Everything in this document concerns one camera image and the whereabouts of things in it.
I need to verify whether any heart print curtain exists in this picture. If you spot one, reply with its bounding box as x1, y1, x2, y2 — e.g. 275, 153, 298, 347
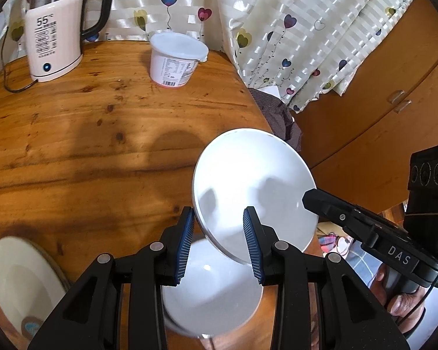
0, 0, 429, 113

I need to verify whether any white electric kettle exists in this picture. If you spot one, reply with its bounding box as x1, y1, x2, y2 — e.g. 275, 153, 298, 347
24, 0, 117, 83

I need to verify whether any checked cloth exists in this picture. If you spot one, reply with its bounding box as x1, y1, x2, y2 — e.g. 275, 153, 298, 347
345, 240, 385, 289

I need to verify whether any black kettle power cable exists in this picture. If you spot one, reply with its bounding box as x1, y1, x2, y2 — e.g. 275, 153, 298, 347
0, 40, 38, 94

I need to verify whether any dark patterned cloth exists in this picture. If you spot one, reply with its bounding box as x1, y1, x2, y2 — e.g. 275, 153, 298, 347
248, 87, 303, 151

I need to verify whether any white yogurt cup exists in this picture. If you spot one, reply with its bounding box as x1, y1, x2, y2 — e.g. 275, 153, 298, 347
150, 32, 209, 90

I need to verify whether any white bowl with grey stripe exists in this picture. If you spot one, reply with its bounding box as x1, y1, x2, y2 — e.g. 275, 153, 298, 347
161, 239, 265, 338
192, 128, 319, 265

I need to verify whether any person's right hand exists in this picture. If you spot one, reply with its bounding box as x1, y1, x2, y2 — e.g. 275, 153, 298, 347
372, 262, 426, 323

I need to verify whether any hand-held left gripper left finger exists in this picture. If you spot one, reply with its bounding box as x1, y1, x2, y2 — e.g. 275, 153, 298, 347
27, 206, 196, 350

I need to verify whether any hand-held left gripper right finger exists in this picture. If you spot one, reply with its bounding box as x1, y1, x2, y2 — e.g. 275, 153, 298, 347
243, 206, 411, 350

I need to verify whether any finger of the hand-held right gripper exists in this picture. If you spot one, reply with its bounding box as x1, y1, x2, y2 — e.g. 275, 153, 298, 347
302, 188, 371, 245

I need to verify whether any wooden cabinet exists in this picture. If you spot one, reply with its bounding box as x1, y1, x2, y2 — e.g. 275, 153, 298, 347
295, 0, 438, 208

